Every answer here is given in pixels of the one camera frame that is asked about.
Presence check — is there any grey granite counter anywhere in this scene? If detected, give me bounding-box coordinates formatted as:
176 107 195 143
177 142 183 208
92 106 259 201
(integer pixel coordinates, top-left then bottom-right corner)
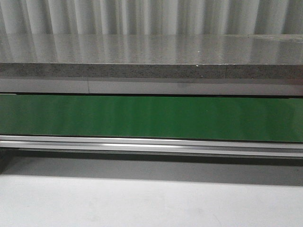
0 33 303 96

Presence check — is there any white curtain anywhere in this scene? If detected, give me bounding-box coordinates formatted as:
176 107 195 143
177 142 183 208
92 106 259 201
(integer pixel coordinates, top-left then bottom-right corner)
0 0 303 35

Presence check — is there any aluminium conveyor frame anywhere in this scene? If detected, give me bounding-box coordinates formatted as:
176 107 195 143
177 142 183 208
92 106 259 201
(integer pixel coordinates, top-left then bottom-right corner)
0 135 303 158

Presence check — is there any green conveyor belt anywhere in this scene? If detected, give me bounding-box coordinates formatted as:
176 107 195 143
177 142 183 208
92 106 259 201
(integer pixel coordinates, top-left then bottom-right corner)
0 94 303 142

